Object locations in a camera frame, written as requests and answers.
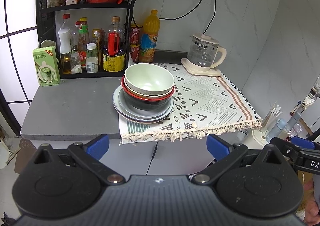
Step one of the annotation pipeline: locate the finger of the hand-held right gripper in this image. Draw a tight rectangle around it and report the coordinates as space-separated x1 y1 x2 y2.
290 137 316 151
269 137 302 159

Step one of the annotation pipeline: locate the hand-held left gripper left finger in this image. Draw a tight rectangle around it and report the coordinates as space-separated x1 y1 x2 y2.
32 133 126 184

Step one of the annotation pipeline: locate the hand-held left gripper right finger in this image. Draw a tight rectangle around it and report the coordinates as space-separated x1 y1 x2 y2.
192 133 285 184

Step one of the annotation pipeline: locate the white plate blue print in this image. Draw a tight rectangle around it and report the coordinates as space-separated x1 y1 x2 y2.
113 85 175 121

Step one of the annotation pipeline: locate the small white plate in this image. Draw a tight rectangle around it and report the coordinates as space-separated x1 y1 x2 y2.
117 88 173 116

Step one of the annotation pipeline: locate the person's right hand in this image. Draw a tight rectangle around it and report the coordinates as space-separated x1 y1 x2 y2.
303 180 320 226

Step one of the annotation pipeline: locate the light blue bottle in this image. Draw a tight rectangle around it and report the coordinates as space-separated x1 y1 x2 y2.
268 118 288 141

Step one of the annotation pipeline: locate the tall grey-blue bottle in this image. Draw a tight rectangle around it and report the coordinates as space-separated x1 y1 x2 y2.
285 112 302 138

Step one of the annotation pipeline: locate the white utensil holder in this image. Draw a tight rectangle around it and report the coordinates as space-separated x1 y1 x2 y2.
251 128 272 145

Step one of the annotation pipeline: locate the patterned fringed table cloth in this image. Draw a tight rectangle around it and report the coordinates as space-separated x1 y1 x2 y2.
118 62 263 145

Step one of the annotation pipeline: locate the small clear glass jar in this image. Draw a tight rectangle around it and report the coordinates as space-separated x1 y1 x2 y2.
70 53 82 74

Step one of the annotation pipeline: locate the soy sauce bottle yellow label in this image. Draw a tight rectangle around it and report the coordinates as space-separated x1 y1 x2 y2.
102 16 126 72

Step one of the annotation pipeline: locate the green carton box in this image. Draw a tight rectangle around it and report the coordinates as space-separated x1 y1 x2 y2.
32 47 61 87

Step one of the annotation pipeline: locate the small clear plastic bottle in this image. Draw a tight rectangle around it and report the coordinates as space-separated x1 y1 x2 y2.
86 43 98 59

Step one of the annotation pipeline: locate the brown sauce bottle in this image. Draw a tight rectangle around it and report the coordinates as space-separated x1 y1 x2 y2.
92 28 105 66

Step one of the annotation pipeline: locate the sauce bottle red green label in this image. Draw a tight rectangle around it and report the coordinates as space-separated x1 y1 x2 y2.
77 17 90 66

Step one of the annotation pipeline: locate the clear bottle red cap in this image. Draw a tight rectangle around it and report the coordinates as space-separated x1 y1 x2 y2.
71 21 81 53

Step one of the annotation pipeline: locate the orange juice bottle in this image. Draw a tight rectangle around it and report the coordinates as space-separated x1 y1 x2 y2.
138 10 160 63

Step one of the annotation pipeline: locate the black metal kitchen rack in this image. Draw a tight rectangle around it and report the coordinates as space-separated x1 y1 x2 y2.
36 0 139 79

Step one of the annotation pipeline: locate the glass kettle cream handle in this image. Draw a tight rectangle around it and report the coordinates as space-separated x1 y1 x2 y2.
187 33 227 69

